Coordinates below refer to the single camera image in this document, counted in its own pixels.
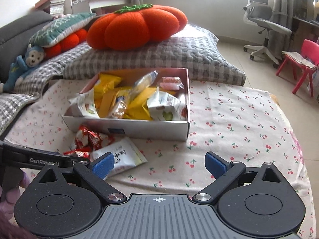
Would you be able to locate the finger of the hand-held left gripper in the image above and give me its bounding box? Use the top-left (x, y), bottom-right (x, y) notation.
top-left (63, 154), bottom-right (91, 167)

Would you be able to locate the yellow blue-label snack packet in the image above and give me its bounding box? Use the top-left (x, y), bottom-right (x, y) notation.
top-left (125, 87), bottom-right (160, 120)

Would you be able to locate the checkered grey pillow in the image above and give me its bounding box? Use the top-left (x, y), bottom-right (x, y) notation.
top-left (0, 24), bottom-right (247, 135)

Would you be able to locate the gold orange snack packet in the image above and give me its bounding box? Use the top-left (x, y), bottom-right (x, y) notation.
top-left (99, 90), bottom-right (117, 118)

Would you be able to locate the printed cloth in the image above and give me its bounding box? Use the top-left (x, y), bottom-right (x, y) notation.
top-left (282, 51), bottom-right (317, 71)

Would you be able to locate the pink candy packet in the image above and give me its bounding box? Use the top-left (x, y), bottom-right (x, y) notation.
top-left (159, 76), bottom-right (185, 91)

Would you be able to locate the white grey office chair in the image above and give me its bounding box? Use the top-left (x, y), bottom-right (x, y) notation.
top-left (242, 0), bottom-right (292, 68)

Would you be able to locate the stack of books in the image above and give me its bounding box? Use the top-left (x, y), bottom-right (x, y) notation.
top-left (34, 0), bottom-right (66, 16)

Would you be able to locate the plain yellow snack packet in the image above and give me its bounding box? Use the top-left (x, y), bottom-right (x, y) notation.
top-left (94, 72), bottom-right (123, 100)

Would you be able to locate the pink plastic chair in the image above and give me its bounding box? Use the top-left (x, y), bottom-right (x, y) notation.
top-left (275, 39), bottom-right (319, 98)

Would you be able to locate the small orange plush pillow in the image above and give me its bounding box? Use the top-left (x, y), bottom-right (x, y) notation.
top-left (43, 28), bottom-right (88, 59)

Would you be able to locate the green patterned cushion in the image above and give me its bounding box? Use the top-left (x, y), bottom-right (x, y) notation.
top-left (28, 12), bottom-right (97, 48)

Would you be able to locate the person's left hand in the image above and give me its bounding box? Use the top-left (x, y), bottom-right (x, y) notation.
top-left (0, 168), bottom-right (32, 229)

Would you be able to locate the white grey-print snack packet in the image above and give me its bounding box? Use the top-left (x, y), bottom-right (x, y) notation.
top-left (147, 89), bottom-right (188, 121)

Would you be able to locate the blue monkey plush toy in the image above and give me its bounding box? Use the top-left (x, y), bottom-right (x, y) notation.
top-left (2, 43), bottom-right (46, 93)

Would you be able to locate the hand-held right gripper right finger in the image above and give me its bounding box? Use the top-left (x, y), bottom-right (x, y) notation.
top-left (194, 151), bottom-right (287, 204)

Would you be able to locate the white green snack packet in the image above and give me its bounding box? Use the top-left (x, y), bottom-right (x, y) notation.
top-left (68, 89), bottom-right (100, 119)

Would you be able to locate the white shelf desk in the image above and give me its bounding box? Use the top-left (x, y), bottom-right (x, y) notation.
top-left (71, 0), bottom-right (132, 14)

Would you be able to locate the silver cardboard box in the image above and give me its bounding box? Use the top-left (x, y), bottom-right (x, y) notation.
top-left (62, 67), bottom-right (191, 141)

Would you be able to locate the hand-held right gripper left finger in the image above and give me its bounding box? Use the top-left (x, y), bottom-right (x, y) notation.
top-left (32, 151), bottom-right (125, 204)

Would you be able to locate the wooden desk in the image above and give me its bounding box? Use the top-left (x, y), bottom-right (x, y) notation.
top-left (291, 14), bottom-right (319, 53)

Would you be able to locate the white black-print snack packet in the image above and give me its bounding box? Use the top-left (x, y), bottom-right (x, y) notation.
top-left (89, 136), bottom-right (148, 180)

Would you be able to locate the red snack packet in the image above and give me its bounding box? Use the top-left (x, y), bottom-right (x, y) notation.
top-left (74, 125), bottom-right (115, 153)
top-left (63, 149), bottom-right (91, 158)

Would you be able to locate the orange pumpkin pillow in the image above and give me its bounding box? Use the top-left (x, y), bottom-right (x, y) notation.
top-left (86, 3), bottom-right (188, 51)

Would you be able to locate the white blue bread packet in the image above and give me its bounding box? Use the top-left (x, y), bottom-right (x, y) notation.
top-left (130, 70), bottom-right (159, 100)

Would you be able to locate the cherry print bed sheet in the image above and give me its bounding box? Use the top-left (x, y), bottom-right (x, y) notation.
top-left (4, 79), bottom-right (315, 239)

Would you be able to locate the grey sofa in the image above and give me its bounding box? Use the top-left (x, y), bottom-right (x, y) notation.
top-left (0, 10), bottom-right (53, 85)

